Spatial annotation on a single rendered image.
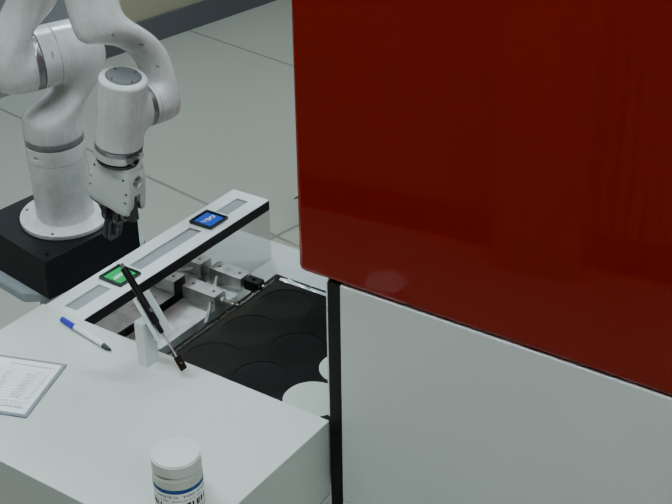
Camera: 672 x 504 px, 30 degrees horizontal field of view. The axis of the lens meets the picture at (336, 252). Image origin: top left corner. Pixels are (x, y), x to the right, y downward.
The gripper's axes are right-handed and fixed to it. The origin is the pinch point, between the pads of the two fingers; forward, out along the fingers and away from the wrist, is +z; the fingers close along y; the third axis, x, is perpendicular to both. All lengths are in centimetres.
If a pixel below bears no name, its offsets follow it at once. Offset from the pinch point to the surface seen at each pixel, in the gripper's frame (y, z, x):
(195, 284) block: -11.2, 13.8, -12.0
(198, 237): -5.1, 9.8, -19.7
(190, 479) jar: -54, -8, 44
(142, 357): -25.0, 3.0, 20.0
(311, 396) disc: -49.1, 6.4, 4.6
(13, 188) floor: 170, 146, -142
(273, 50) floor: 172, 147, -313
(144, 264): -2.8, 10.7, -6.5
